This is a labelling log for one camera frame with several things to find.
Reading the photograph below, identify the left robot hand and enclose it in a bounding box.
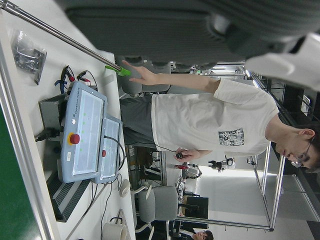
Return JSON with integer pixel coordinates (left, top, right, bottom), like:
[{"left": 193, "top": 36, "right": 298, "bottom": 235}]
[{"left": 53, "top": 0, "right": 320, "bottom": 91}]

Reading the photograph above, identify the grey metal box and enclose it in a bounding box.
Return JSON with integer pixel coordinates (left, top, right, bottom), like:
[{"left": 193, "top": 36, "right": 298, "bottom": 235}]
[{"left": 38, "top": 93, "right": 70, "bottom": 143}]

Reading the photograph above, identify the black finned metal box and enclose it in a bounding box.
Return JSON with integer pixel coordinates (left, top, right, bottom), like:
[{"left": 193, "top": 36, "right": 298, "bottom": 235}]
[{"left": 46, "top": 172, "right": 92, "bottom": 223}]

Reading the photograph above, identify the red black clip lead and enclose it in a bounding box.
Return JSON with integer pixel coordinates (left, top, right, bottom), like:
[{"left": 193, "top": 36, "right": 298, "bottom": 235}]
[
  {"left": 54, "top": 65, "right": 76, "bottom": 94},
  {"left": 76, "top": 70, "right": 99, "bottom": 91}
]

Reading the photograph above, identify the person in white t-shirt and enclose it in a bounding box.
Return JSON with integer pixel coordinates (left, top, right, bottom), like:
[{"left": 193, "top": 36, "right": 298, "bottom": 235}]
[{"left": 119, "top": 59, "right": 318, "bottom": 174}]

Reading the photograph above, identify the metal pole with green tip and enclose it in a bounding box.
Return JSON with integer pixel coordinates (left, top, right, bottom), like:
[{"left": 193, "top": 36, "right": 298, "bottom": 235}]
[{"left": 0, "top": 0, "right": 131, "bottom": 77}]

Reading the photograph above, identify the grey teach pendant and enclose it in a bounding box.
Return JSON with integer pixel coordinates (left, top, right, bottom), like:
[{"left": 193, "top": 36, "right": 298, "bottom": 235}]
[
  {"left": 59, "top": 81, "right": 109, "bottom": 184},
  {"left": 91, "top": 115, "right": 124, "bottom": 185}
]

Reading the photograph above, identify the plastic bag of black screws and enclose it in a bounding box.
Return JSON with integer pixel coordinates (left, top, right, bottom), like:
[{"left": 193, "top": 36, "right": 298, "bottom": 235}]
[{"left": 9, "top": 28, "right": 48, "bottom": 86}]

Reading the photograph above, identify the white computer mouse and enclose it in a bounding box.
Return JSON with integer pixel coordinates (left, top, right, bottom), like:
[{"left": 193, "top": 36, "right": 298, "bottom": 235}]
[{"left": 119, "top": 178, "right": 131, "bottom": 198}]

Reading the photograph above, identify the seated person with black hair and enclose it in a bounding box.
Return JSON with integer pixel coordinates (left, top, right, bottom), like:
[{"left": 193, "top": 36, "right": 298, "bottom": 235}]
[{"left": 172, "top": 229, "right": 215, "bottom": 240}]

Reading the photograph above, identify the green conveyor belt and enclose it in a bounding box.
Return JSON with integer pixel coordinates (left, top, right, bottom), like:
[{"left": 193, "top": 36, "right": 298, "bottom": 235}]
[{"left": 0, "top": 104, "right": 42, "bottom": 240}]

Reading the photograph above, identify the black pendant cable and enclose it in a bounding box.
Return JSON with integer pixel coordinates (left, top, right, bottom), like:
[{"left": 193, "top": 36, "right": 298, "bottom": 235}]
[{"left": 103, "top": 134, "right": 126, "bottom": 179}]

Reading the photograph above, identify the aluminium conveyor rail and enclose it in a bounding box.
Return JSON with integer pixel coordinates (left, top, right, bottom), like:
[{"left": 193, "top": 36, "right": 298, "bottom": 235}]
[{"left": 0, "top": 42, "right": 61, "bottom": 240}]

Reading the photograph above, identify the white mug with black handle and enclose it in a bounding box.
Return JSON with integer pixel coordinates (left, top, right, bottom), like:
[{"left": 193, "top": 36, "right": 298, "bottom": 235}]
[{"left": 102, "top": 216, "right": 129, "bottom": 240}]

